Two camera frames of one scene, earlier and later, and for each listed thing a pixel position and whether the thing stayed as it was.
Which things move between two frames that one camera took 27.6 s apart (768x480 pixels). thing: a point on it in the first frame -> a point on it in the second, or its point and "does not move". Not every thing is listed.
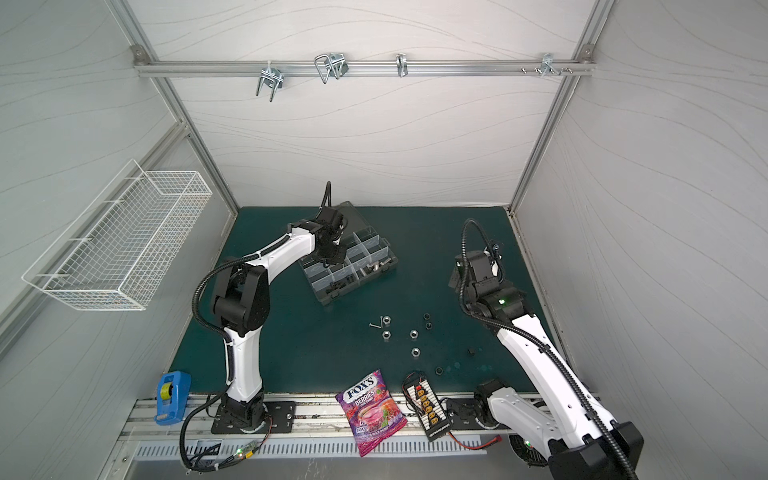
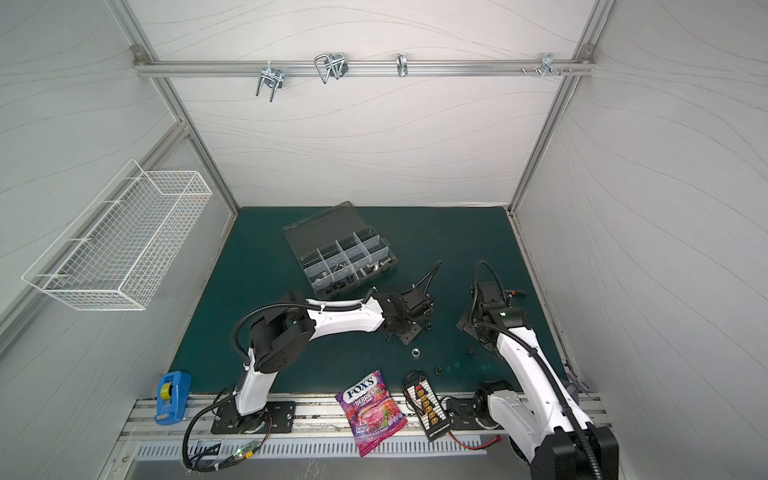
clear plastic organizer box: (369, 257) does not move
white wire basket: (121, 247) does not move
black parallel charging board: (427, 407) does not move
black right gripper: (466, 279) -> (474, 327)
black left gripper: (340, 258) -> (407, 338)
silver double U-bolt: (333, 64) does not move
